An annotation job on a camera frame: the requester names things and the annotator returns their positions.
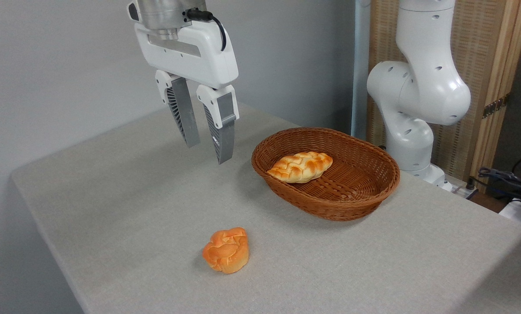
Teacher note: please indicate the braided golden bread loaf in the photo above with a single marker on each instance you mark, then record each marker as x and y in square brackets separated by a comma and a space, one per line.
[300, 166]

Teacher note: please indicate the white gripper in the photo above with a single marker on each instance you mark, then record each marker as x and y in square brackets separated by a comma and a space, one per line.
[199, 52]

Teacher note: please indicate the brown wicker oval basket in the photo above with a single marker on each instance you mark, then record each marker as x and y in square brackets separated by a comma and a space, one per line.
[356, 183]

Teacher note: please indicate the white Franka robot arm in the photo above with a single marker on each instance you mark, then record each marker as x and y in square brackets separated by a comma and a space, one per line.
[422, 91]

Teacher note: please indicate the grey tablecloth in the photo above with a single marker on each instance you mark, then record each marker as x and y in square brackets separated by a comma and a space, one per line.
[155, 209]

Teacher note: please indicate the metal screen hinge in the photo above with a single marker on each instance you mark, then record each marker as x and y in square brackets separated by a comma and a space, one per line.
[495, 106]

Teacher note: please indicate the round orange bread bun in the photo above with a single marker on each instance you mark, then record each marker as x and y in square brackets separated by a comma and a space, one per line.
[226, 250]

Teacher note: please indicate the light grey vertical pole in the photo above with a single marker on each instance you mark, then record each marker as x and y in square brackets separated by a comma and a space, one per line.
[360, 65]

